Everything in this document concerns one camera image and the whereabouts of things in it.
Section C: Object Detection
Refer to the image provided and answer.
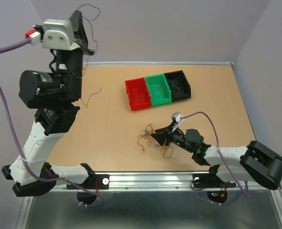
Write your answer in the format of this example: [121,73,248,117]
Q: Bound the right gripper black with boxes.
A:
[151,121,194,153]

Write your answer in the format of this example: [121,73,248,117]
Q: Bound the orange grey black wires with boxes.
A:
[136,123,174,159]

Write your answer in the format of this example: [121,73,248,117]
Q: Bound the green plastic bin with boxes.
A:
[145,74,172,106]

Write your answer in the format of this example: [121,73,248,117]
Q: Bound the red plastic bin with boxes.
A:
[125,77,152,111]

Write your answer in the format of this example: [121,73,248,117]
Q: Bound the black plastic bin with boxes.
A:
[164,70,191,103]

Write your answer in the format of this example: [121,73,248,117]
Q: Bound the grey wire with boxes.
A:
[168,76,188,96]

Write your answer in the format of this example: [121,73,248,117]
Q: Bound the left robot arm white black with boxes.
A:
[2,10,95,197]

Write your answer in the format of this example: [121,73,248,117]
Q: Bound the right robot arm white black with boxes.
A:
[151,125,282,190]

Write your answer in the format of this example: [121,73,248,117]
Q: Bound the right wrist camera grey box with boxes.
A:
[171,112,183,132]

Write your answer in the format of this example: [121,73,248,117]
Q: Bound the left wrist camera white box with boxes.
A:
[24,19,81,51]

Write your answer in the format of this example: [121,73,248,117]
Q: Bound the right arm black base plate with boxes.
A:
[191,173,236,189]

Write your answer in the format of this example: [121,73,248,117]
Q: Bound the aluminium mounting rail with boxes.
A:
[26,169,282,191]

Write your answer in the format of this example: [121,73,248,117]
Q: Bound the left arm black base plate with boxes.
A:
[66,174,110,189]

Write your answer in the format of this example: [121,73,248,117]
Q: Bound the aluminium table edge frame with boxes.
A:
[16,61,234,229]

